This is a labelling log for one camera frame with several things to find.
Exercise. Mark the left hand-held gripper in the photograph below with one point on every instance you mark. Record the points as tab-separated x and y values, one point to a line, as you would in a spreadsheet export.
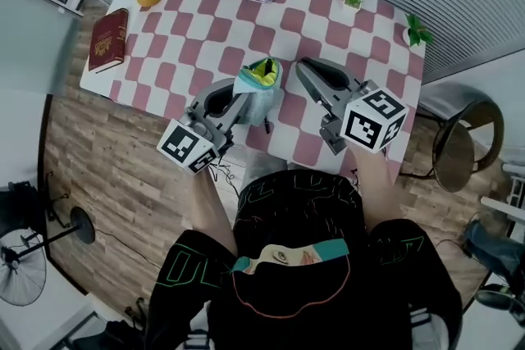
188	145

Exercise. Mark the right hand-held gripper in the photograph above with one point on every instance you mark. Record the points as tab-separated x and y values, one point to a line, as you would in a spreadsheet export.
375	121

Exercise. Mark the light blue pouch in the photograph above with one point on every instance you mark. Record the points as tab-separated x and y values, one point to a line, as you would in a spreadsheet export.
262	98

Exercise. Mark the person's right forearm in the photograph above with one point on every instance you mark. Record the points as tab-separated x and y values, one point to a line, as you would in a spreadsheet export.
377	192

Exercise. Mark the person's left forearm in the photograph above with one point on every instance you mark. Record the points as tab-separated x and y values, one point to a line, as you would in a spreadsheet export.
213	213

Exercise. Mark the red white checkered tablecloth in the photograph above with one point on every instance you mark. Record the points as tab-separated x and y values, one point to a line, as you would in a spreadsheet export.
246	28

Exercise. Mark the small potted leafy plant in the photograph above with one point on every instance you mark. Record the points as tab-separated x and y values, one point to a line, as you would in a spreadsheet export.
418	30

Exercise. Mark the dark red hardcover book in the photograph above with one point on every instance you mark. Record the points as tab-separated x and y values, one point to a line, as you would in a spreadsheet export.
107	41

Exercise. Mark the brown wicker chair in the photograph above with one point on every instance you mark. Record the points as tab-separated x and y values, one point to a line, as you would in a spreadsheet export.
455	160

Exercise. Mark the person in black shirt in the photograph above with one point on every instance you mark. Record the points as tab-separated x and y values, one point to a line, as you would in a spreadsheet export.
303	291

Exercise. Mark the white shelf unit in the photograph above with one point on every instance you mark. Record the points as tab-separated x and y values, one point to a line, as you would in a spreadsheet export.
506	192

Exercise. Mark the black backpack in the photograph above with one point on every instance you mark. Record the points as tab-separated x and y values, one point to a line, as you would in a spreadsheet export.
110	330

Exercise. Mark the black standing fan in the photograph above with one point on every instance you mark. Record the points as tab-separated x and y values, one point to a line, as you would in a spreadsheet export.
20	266

